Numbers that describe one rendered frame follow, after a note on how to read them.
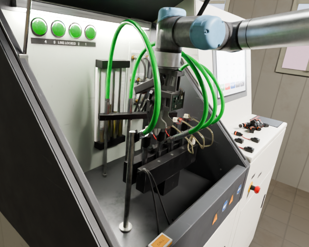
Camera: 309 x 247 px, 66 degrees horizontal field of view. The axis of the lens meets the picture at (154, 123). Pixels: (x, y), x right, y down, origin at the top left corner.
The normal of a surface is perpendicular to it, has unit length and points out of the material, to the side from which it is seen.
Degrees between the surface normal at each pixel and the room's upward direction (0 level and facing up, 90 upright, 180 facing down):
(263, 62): 90
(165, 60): 90
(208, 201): 0
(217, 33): 89
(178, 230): 0
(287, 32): 110
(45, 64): 90
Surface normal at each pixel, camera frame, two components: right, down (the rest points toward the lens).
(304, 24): -0.77, 0.06
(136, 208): 0.10, -0.94
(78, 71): 0.77, 0.28
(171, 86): -0.62, 0.20
